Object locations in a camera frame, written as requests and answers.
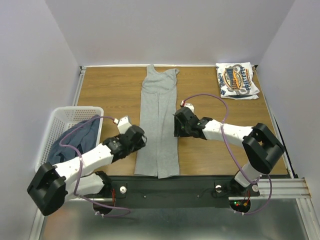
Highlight grey tank top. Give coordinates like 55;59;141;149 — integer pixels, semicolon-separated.
134;64;180;179

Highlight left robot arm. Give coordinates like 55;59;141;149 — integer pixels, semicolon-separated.
27;125;146;216

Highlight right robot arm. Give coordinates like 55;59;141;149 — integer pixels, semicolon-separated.
174;106;285;195

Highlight blue tank top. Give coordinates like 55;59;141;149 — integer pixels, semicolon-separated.
47;119;100;165

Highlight folded white printed tank top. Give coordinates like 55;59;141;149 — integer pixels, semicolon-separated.
215;62;260;100

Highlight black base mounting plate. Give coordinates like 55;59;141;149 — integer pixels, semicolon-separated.
82;175;261;210

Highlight white plastic laundry basket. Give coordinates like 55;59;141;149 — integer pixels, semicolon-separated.
34;106;104;172

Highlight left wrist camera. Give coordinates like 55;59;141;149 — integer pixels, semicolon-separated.
113;115;132;134

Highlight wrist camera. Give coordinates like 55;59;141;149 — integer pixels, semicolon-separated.
180;100;195;112
113;115;132;134

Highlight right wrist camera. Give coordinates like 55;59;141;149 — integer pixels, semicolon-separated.
180;100;195;112

